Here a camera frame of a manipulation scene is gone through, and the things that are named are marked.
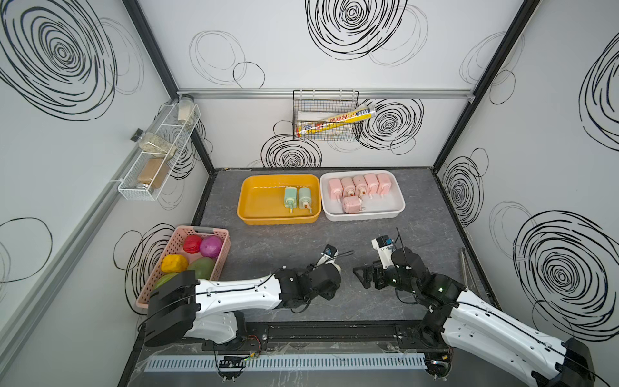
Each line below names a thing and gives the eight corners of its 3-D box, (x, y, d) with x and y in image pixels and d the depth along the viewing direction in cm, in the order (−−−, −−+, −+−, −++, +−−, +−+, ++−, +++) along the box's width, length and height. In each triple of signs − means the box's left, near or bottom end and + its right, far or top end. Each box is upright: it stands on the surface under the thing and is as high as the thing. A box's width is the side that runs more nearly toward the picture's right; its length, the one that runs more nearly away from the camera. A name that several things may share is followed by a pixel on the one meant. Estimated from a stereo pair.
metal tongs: (465, 289, 85) (470, 286, 83) (456, 251, 95) (460, 247, 92) (471, 290, 85) (475, 287, 83) (461, 251, 95) (465, 248, 92)
